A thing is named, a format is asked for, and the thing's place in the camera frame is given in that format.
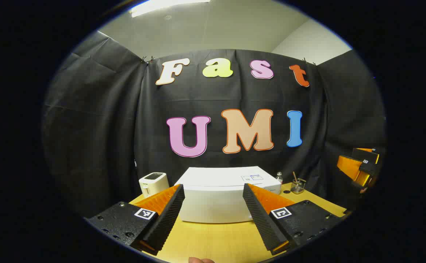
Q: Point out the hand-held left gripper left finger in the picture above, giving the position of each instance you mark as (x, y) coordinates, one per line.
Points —
(167, 219)

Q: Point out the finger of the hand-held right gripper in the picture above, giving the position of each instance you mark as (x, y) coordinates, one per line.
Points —
(349, 168)
(365, 155)

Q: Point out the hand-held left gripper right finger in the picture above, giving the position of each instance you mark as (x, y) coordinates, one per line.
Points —
(262, 219)

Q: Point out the white microwave oven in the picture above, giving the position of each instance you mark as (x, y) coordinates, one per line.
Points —
(212, 201)

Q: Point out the white toaster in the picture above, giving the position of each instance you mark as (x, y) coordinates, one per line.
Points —
(153, 184)

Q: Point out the small clear bottle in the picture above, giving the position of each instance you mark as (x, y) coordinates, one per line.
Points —
(279, 178)

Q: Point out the glass jar with sticks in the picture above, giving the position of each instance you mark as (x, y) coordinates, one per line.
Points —
(298, 186)

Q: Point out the ceiling light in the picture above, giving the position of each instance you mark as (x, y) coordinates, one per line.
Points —
(161, 6)

